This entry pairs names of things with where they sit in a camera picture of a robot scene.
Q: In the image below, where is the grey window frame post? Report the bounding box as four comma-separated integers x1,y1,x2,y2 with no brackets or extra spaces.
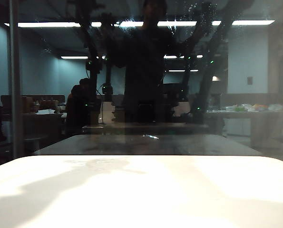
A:
9,0,25,160

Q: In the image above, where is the large glass window pane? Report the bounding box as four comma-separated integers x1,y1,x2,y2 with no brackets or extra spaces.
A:
0,0,283,167

